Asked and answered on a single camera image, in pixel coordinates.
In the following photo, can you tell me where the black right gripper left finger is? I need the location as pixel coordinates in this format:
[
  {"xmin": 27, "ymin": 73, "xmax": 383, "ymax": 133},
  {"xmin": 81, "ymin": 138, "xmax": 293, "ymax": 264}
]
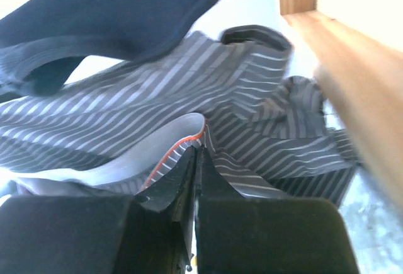
[{"xmin": 1, "ymin": 147, "xmax": 195, "ymax": 273}]

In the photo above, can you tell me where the navy underwear beige waistband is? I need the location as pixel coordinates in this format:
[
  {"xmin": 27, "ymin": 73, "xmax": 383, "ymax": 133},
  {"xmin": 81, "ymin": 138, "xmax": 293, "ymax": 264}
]
[{"xmin": 1, "ymin": 0, "xmax": 218, "ymax": 98}]

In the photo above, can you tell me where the wooden hanging rack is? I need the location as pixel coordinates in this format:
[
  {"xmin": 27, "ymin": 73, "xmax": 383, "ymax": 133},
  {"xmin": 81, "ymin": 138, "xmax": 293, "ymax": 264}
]
[{"xmin": 280, "ymin": 0, "xmax": 402, "ymax": 205}]

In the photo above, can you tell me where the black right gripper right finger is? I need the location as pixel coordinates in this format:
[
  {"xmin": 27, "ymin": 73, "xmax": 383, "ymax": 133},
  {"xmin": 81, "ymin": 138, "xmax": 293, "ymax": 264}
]
[{"xmin": 195, "ymin": 147, "xmax": 359, "ymax": 273}]

